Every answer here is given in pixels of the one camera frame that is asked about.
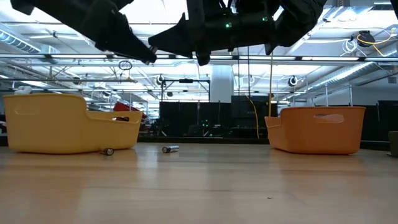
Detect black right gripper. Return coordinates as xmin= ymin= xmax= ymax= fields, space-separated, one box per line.
xmin=148 ymin=0 xmax=277 ymax=67

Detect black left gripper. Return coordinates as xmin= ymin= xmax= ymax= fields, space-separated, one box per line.
xmin=73 ymin=0 xmax=157 ymax=65

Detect yellow plastic bin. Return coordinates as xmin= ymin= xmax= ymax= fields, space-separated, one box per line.
xmin=2 ymin=93 xmax=143 ymax=155

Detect white square pillar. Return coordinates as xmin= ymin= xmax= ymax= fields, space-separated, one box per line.
xmin=210 ymin=65 xmax=234 ymax=103

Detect black partition panels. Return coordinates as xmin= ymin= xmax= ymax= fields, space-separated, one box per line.
xmin=159 ymin=95 xmax=277 ymax=138

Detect orange plastic bin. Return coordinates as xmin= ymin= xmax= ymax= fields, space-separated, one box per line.
xmin=264 ymin=106 xmax=367 ymax=156

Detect black cabinet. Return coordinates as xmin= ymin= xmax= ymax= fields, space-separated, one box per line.
xmin=377 ymin=100 xmax=398 ymax=142

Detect grey bin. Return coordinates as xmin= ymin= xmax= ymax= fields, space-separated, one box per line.
xmin=387 ymin=131 xmax=398 ymax=157

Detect black coiled cable loop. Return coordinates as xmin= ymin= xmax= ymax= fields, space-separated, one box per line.
xmin=118 ymin=60 xmax=133 ymax=72

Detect black gantry frame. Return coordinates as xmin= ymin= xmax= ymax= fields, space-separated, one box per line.
xmin=160 ymin=78 xmax=211 ymax=103

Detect black hanging cable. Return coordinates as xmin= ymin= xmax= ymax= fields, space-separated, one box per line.
xmin=237 ymin=48 xmax=241 ymax=97
xmin=247 ymin=46 xmax=251 ymax=98

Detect yellow curved cable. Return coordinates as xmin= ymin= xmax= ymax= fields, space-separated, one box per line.
xmin=247 ymin=96 xmax=259 ymax=139

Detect silver ventilation duct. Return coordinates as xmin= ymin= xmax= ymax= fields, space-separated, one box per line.
xmin=307 ymin=60 xmax=398 ymax=94

